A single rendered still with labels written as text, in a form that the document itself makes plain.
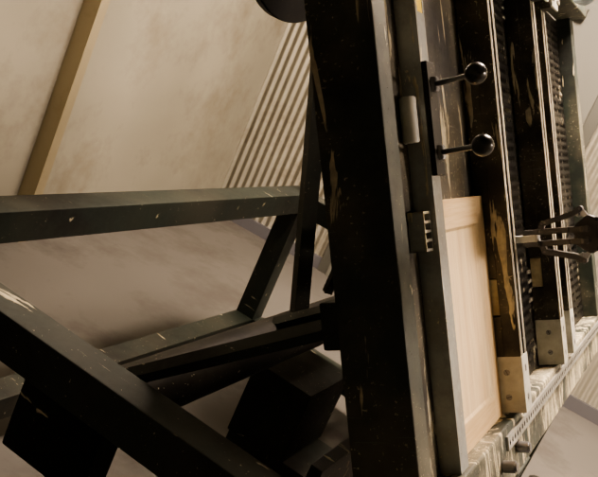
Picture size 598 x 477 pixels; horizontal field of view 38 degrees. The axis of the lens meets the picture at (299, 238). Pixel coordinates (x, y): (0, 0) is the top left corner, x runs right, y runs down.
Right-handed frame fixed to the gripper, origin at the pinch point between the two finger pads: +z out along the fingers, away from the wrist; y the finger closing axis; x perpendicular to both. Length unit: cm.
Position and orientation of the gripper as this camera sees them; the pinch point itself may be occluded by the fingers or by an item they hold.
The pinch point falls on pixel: (523, 238)
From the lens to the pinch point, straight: 201.9
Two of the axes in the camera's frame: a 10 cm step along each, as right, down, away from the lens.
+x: -4.4, 0.7, -9.0
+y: -1.0, -9.9, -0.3
